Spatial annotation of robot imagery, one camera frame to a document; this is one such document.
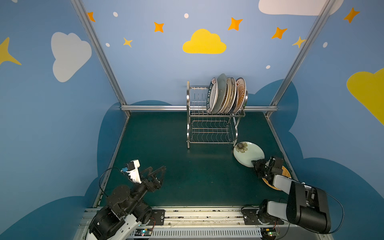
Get pale green sunflower plate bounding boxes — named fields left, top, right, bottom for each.
left=233, top=142, right=265, bottom=168

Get stainless steel dish rack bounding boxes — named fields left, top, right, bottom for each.
left=187, top=82, right=246, bottom=149

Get white plate orange sunburst edge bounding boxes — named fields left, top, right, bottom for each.
left=219, top=81, right=230, bottom=114

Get white plate gold ring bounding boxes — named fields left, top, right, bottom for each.
left=229, top=77, right=238, bottom=115

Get white plate green lettered rim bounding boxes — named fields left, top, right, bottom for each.
left=206, top=78, right=218, bottom=114

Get white plate floral sprigs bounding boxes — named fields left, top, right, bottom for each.
left=224, top=78, right=236, bottom=114

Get plain grey-green plate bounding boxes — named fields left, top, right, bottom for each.
left=212, top=74, right=227, bottom=114

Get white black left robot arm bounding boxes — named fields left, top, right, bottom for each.
left=85, top=164, right=166, bottom=240

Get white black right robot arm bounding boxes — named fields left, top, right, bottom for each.
left=251, top=157, right=332, bottom=234

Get orange woven round plate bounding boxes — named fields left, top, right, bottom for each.
left=262, top=166, right=292, bottom=191

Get left green circuit board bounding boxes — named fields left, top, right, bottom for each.
left=135, top=229, right=153, bottom=237

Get green circuit board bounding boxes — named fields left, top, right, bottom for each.
left=135, top=229, right=153, bottom=237
left=261, top=228, right=278, bottom=240

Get right green circuit board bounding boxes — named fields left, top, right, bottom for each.
left=261, top=228, right=278, bottom=240

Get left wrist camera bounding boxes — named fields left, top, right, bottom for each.
left=121, top=160, right=142, bottom=184

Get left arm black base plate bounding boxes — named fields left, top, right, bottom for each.
left=144, top=209, right=166, bottom=226

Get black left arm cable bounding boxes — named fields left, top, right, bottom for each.
left=98, top=167, right=122, bottom=197

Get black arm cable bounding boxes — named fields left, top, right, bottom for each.
left=98, top=167, right=122, bottom=197
left=325, top=191, right=345, bottom=235

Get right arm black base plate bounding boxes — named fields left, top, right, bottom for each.
left=240, top=206, right=285, bottom=225

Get aluminium frame back rail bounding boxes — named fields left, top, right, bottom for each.
left=121, top=105, right=278, bottom=112

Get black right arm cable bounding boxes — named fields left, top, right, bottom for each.
left=325, top=191, right=345, bottom=235

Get aluminium frame right post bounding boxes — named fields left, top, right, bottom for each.
left=270, top=0, right=337, bottom=108

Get aluminium frame post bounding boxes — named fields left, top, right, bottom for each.
left=71, top=0, right=127, bottom=105
left=270, top=0, right=337, bottom=108

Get aluminium frame left post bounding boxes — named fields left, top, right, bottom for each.
left=71, top=0, right=127, bottom=105

